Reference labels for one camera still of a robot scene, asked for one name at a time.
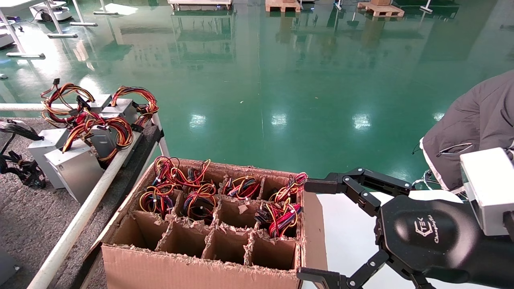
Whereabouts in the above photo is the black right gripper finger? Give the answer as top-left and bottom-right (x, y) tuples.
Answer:
(296, 249), (436, 289)
(304, 168), (412, 217)

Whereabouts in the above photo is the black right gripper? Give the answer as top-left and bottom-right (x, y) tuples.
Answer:
(375, 195), (514, 289)

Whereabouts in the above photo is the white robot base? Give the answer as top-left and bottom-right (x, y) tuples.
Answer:
(0, 22), (16, 49)

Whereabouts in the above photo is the cardboard box with dividers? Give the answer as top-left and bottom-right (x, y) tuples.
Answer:
(100, 159), (328, 289)

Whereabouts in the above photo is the person in grey jacket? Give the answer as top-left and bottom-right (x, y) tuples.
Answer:
(420, 70), (514, 192)

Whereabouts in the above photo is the wooden pallet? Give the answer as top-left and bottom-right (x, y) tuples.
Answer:
(357, 0), (405, 17)
(265, 0), (302, 12)

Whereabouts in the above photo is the pale wooden platform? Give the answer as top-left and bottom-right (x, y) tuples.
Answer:
(168, 0), (233, 10)

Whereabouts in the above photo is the white workbench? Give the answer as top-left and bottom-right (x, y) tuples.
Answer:
(0, 0), (79, 59)
(70, 0), (121, 27)

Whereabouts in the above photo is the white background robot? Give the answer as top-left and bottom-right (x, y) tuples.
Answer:
(30, 0), (73, 21)

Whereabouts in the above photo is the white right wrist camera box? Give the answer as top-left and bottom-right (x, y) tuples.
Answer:
(460, 147), (514, 236)

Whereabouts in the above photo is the power supplies pile with cables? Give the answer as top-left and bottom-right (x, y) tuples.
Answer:
(44, 116), (135, 204)

